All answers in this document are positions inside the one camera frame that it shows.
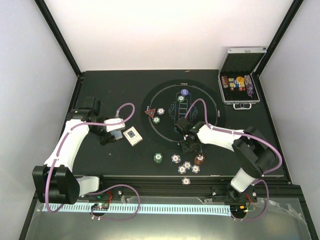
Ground blue playing card deck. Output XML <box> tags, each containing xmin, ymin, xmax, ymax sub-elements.
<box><xmin>110</xmin><ymin>130</ymin><xmax>123</xmax><ymax>141</ymax></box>

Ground brown poker chip stack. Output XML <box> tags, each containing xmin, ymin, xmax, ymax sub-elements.
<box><xmin>194</xmin><ymin>154</ymin><xmax>205</xmax><ymax>165</ymax></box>

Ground blue orange poker chip stack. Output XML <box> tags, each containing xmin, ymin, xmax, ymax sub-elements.
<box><xmin>171</xmin><ymin>154</ymin><xmax>181</xmax><ymax>164</ymax></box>

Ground white playing card box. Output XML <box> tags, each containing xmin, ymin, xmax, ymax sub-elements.
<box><xmin>123</xmin><ymin>126</ymin><xmax>143</xmax><ymax>147</ymax></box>

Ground green poker chip stack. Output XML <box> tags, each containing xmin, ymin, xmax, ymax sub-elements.
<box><xmin>153</xmin><ymin>152</ymin><xmax>163</xmax><ymax>164</ymax></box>

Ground green poker chips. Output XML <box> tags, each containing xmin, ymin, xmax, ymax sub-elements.
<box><xmin>152</xmin><ymin>116</ymin><xmax>160</xmax><ymax>124</ymax></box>
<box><xmin>177</xmin><ymin>95</ymin><xmax>185</xmax><ymax>103</ymax></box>

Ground purple small blind button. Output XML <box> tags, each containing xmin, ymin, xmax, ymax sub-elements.
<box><xmin>180</xmin><ymin>88</ymin><xmax>189</xmax><ymax>97</ymax></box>

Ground red triangular marker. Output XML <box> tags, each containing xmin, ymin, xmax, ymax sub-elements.
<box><xmin>144</xmin><ymin>108</ymin><xmax>156</xmax><ymax>119</ymax></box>

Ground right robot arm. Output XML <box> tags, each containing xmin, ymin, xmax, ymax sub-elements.
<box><xmin>174</xmin><ymin>117</ymin><xmax>283</xmax><ymax>202</ymax></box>

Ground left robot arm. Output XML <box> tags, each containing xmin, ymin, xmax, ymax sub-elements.
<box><xmin>32</xmin><ymin>97</ymin><xmax>126</xmax><ymax>205</ymax></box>

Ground round black poker mat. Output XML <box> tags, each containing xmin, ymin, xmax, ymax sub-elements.
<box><xmin>141</xmin><ymin>79</ymin><xmax>226</xmax><ymax>152</ymax></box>

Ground brown chips row in case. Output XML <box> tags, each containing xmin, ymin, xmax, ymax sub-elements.
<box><xmin>220</xmin><ymin>75</ymin><xmax>230</xmax><ymax>89</ymax></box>

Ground aluminium poker case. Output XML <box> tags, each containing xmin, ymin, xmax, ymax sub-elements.
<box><xmin>218</xmin><ymin>46</ymin><xmax>267</xmax><ymax>111</ymax></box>

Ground yellow button in case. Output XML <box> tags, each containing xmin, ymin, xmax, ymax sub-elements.
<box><xmin>236</xmin><ymin>76</ymin><xmax>245</xmax><ymax>83</ymax></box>

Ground purple chips row in case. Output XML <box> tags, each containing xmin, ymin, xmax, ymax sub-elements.
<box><xmin>244</xmin><ymin>75</ymin><xmax>254</xmax><ymax>98</ymax></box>

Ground blue chip on rail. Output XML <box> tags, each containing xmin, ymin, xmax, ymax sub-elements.
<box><xmin>181</xmin><ymin>177</ymin><xmax>191</xmax><ymax>185</ymax></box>

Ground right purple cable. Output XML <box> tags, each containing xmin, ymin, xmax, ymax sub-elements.
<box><xmin>184</xmin><ymin>98</ymin><xmax>283</xmax><ymax>223</ymax></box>

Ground white slotted cable duct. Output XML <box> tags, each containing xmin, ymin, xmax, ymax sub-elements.
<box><xmin>42</xmin><ymin>201</ymin><xmax>232</xmax><ymax>217</ymax></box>

